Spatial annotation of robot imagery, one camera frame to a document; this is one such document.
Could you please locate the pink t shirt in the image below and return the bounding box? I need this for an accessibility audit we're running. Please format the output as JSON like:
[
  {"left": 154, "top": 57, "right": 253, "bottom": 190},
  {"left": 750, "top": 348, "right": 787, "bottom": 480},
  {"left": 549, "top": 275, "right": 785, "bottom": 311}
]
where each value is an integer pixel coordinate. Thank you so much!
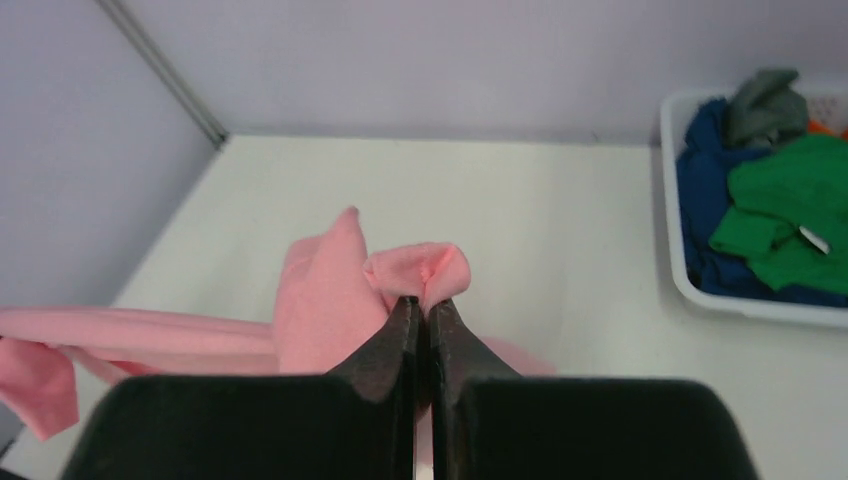
[{"left": 0, "top": 206, "right": 558, "bottom": 443}]

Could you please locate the white plastic laundry basket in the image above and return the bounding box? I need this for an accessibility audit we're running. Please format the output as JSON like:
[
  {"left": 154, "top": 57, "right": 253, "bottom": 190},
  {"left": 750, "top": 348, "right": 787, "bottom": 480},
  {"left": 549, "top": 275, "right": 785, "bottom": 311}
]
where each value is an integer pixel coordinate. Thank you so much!
[{"left": 659, "top": 84, "right": 847, "bottom": 330}]

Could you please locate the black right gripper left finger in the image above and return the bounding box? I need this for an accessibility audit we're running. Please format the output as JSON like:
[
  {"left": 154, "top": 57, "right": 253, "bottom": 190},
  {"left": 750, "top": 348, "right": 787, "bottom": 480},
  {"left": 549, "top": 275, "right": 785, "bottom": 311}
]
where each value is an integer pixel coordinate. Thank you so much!
[{"left": 62, "top": 297, "right": 420, "bottom": 479}]

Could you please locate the green t shirt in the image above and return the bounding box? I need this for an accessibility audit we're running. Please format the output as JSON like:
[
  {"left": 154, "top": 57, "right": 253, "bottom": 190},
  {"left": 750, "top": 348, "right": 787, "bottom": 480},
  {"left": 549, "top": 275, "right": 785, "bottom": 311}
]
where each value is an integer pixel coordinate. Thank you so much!
[{"left": 709, "top": 134, "right": 847, "bottom": 295}]

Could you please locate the blue t shirt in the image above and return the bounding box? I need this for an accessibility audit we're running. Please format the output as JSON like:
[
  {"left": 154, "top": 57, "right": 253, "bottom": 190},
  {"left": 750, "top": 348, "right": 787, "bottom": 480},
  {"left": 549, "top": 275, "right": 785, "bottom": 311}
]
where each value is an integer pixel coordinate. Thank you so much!
[{"left": 676, "top": 97, "right": 847, "bottom": 308}]

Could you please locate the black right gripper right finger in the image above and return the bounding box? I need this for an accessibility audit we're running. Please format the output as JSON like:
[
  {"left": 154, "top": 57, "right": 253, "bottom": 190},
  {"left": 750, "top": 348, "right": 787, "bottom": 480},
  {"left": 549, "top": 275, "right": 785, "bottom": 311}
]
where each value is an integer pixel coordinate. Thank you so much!
[{"left": 427, "top": 301, "right": 758, "bottom": 479}]

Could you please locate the orange t shirt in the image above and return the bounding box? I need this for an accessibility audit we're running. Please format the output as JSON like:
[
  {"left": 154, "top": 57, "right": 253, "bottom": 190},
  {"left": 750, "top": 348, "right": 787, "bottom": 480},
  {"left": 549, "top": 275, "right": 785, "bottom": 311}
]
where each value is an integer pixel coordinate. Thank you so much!
[{"left": 807, "top": 119, "right": 848, "bottom": 140}]

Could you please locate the grey t shirt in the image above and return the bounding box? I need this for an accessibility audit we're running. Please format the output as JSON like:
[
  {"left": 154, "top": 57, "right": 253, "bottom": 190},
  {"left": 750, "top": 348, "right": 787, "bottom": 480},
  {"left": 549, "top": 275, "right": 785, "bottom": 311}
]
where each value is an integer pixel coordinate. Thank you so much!
[{"left": 723, "top": 68, "right": 809, "bottom": 150}]

